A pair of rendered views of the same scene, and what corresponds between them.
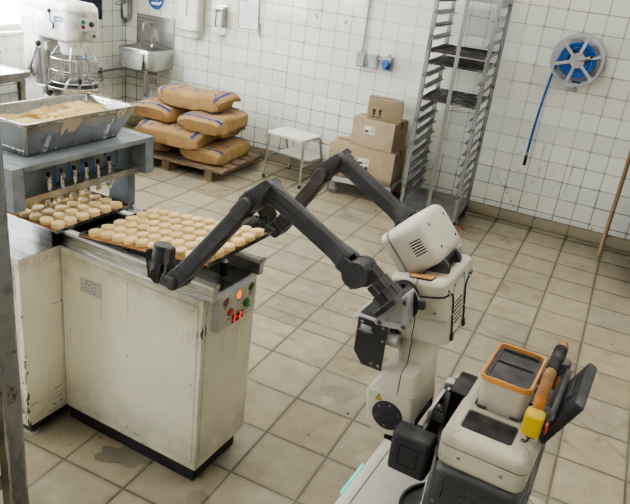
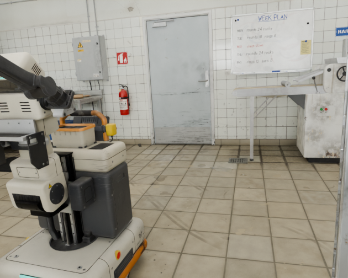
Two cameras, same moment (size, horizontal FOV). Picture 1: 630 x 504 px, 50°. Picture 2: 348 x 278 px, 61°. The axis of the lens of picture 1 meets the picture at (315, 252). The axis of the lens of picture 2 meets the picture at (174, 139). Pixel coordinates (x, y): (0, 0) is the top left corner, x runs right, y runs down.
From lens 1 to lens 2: 193 cm
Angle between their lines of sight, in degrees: 92
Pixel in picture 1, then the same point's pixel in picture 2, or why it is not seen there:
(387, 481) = (46, 257)
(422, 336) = (49, 130)
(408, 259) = not seen: hidden behind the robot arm
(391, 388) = (53, 173)
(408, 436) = (84, 181)
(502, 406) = (90, 139)
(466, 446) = (112, 152)
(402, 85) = not seen: outside the picture
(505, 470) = (123, 150)
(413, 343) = not seen: hidden behind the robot
